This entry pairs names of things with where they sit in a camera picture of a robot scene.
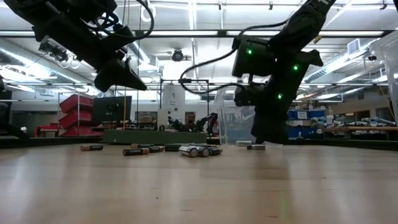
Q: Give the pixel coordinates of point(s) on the clear plastic bin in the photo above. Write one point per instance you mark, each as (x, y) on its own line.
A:
(233, 124)

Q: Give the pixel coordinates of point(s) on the black table frame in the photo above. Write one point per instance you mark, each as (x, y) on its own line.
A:
(46, 141)

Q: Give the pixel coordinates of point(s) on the white ceiling vent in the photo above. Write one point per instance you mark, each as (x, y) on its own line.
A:
(354, 46)

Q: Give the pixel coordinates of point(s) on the black monitor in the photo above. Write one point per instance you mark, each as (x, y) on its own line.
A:
(112, 109)

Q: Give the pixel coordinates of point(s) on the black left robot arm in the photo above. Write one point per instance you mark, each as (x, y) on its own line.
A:
(37, 9)

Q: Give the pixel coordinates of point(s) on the blue storage bin shelf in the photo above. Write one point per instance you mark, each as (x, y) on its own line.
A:
(308, 115)

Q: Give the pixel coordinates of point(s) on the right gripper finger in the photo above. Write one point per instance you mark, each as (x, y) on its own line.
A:
(270, 130)

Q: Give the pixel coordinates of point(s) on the person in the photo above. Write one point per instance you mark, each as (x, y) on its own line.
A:
(190, 119)

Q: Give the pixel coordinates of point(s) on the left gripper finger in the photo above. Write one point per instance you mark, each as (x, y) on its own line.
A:
(118, 77)

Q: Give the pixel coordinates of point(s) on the red storage bin rack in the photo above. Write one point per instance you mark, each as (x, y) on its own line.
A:
(74, 118)

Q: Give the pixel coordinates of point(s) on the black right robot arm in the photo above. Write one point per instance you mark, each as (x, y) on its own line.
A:
(298, 28)

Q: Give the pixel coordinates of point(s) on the wooden workbench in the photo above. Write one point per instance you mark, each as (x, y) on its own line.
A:
(357, 128)

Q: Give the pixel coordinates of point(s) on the small black ceiling camera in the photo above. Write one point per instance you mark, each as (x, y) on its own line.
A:
(53, 51)

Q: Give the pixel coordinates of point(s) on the background black robot arm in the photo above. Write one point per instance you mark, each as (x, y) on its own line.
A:
(209, 119)
(174, 123)

